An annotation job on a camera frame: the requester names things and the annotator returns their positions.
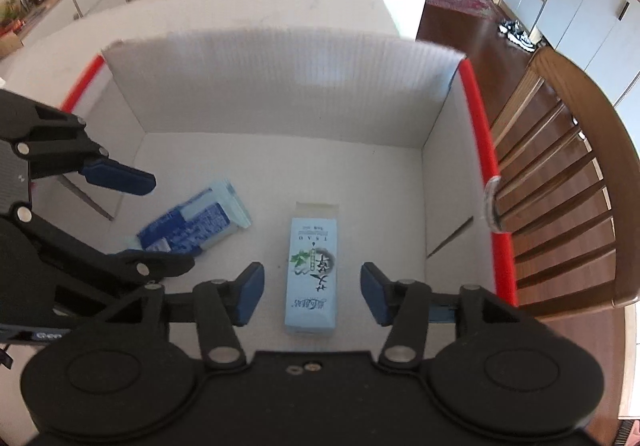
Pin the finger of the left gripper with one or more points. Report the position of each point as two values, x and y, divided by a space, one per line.
140 265
111 174

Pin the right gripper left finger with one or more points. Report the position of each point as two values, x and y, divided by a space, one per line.
221 306

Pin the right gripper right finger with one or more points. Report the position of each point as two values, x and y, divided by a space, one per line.
402 307

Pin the blue wafer snack packet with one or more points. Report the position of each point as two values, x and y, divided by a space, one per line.
197 224

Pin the light blue toothpaste box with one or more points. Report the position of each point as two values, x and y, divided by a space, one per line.
311 281

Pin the red cardboard box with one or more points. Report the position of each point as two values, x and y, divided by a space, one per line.
392 131

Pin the wooden chair beside box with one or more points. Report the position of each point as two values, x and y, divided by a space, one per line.
568 191

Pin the white wall cabinet unit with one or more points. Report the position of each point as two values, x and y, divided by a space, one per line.
599 36

